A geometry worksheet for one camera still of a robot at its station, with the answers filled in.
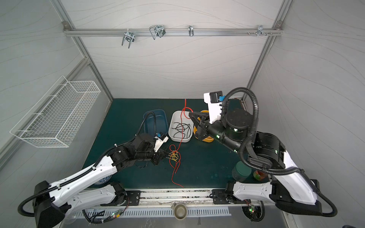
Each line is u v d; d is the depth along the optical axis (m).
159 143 0.66
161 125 1.04
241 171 0.73
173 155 0.80
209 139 0.91
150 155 0.63
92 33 0.78
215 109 0.39
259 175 0.75
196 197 0.75
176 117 1.05
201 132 0.41
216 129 0.39
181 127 1.01
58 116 0.70
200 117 0.43
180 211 0.69
